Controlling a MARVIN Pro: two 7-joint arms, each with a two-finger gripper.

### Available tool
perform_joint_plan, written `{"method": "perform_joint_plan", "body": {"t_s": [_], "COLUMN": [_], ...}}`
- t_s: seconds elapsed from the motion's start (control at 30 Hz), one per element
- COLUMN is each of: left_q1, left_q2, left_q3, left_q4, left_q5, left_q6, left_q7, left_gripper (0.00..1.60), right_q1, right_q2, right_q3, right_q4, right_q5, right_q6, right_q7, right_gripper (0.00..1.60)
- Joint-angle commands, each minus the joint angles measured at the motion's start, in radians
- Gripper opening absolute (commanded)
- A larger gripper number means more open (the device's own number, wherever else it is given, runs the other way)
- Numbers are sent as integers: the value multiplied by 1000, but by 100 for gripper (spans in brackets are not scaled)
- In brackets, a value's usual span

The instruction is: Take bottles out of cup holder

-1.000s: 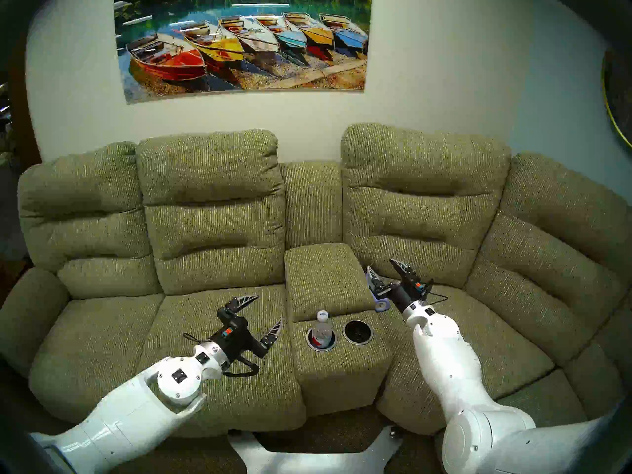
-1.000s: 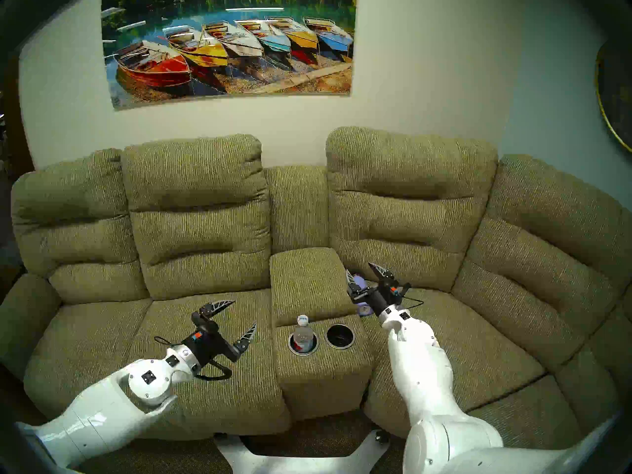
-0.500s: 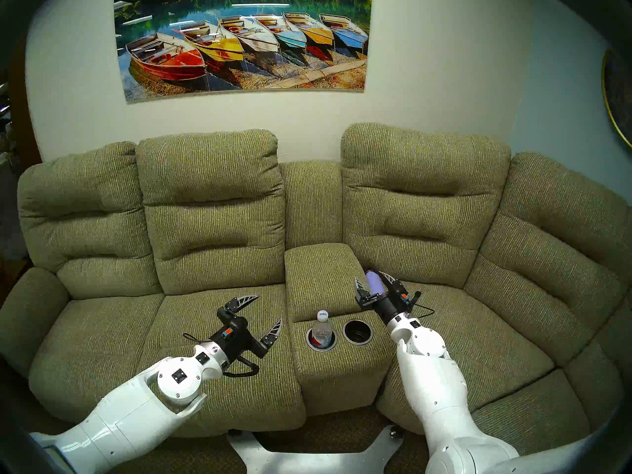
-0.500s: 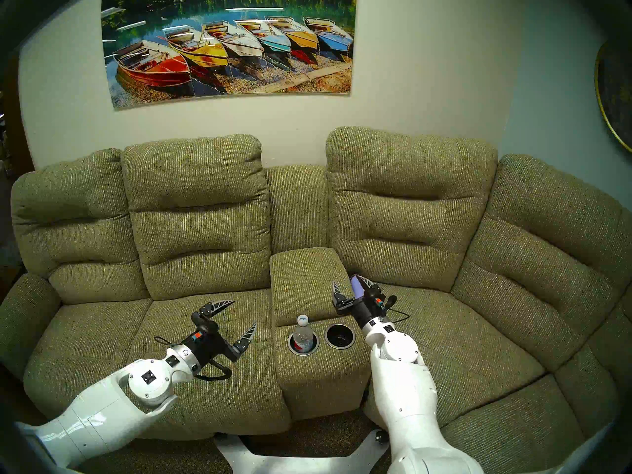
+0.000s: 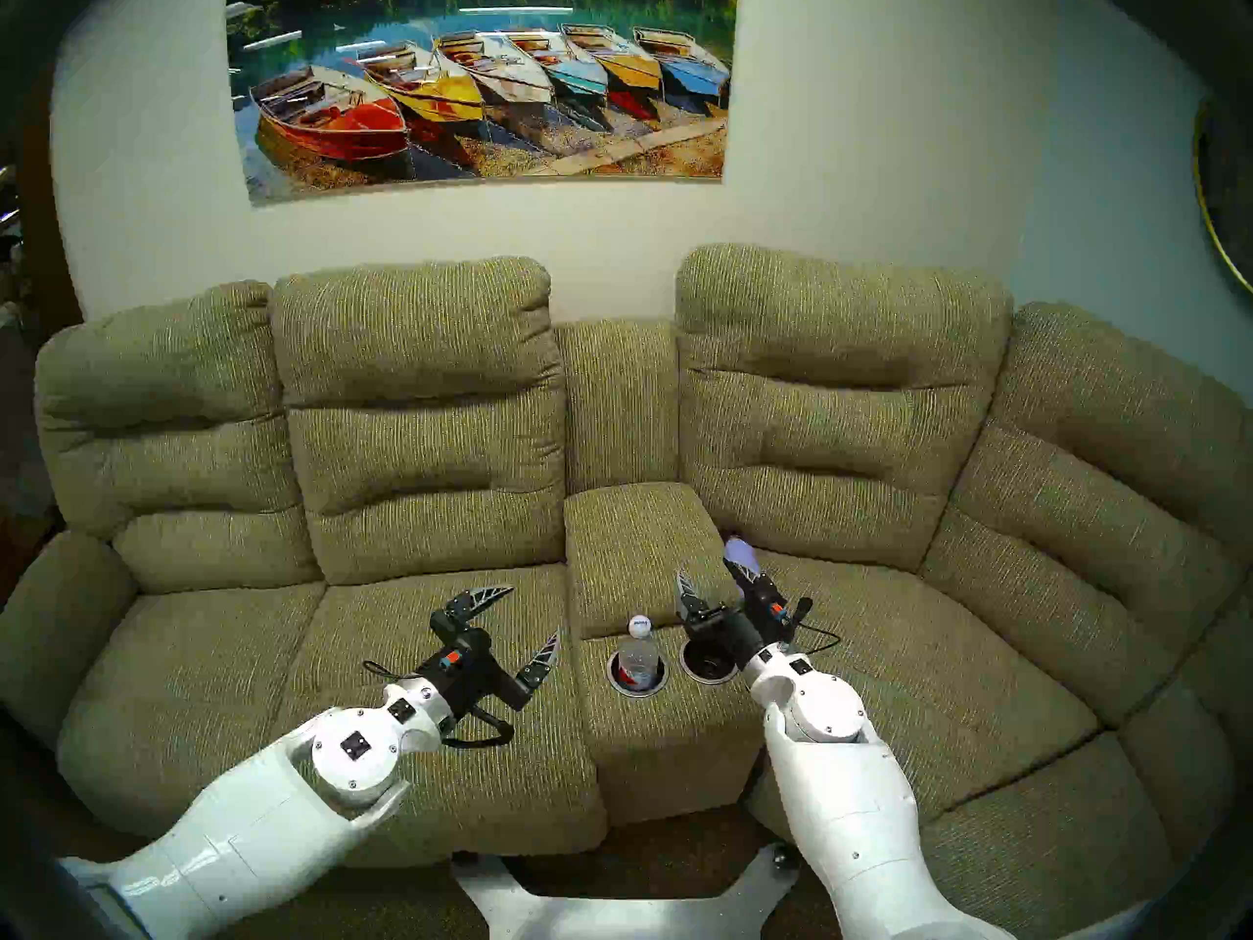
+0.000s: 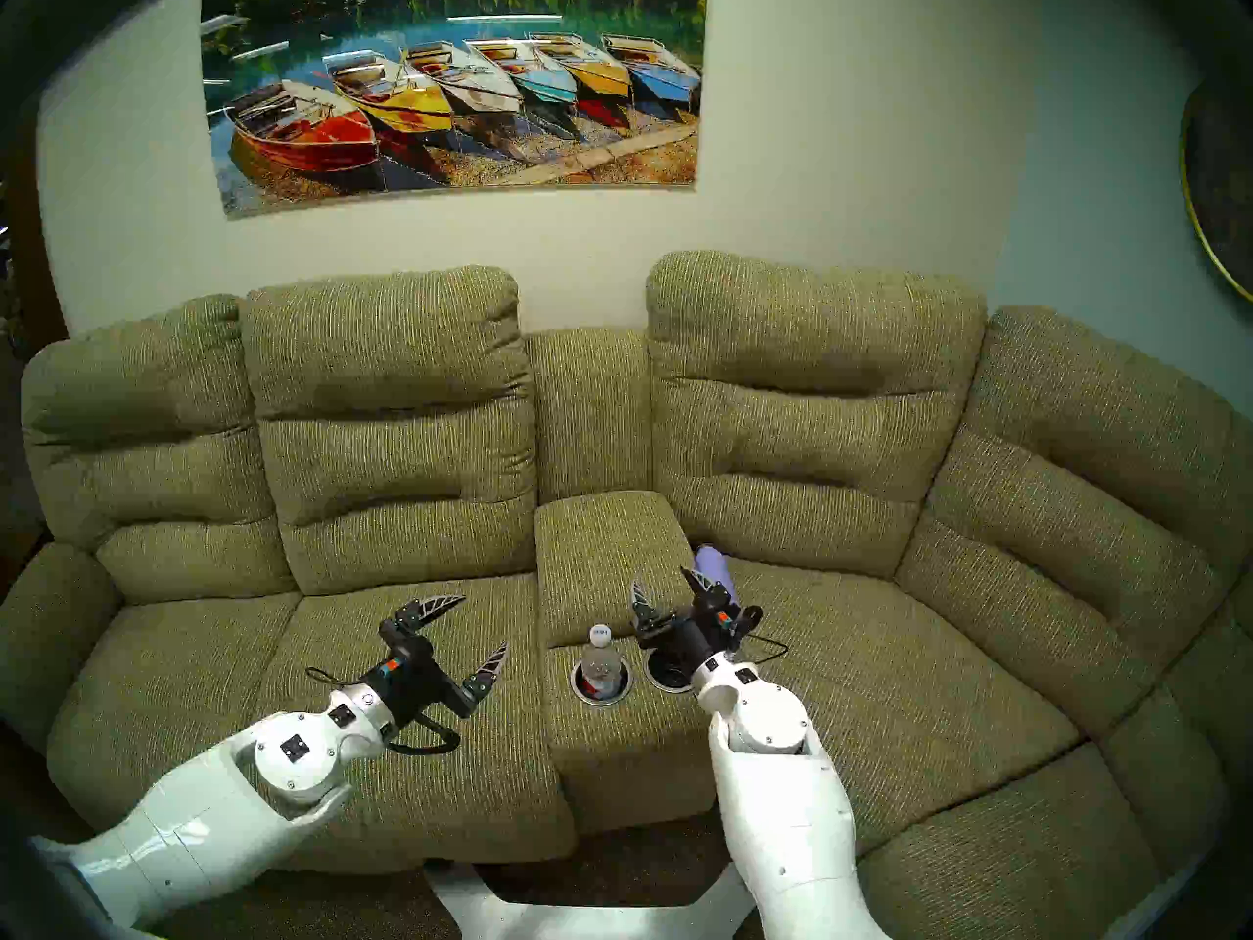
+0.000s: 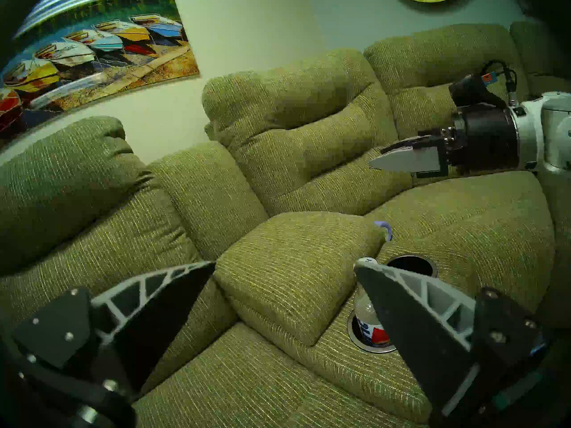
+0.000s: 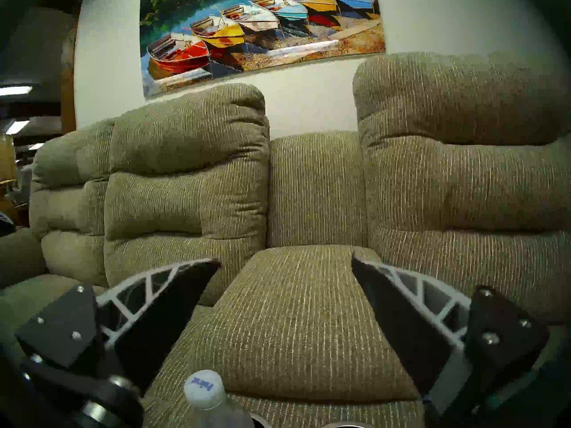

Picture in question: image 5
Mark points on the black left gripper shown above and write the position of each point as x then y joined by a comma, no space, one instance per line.
468,674

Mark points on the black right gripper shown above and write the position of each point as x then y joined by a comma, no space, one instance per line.
739,636

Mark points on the purple metal bottle black cap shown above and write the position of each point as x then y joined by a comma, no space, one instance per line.
742,554

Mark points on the clear plastic water bottle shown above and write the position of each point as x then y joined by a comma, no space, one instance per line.
638,659

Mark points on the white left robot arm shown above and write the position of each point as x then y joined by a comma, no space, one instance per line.
255,830

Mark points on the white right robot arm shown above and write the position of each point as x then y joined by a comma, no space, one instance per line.
852,801

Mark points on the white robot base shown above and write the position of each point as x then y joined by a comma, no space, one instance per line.
607,914

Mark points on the olive console armrest lid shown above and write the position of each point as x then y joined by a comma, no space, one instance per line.
626,546

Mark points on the olive green fabric sofa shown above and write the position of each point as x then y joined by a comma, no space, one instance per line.
421,439

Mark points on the colourful boats wall picture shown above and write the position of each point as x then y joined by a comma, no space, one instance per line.
489,76

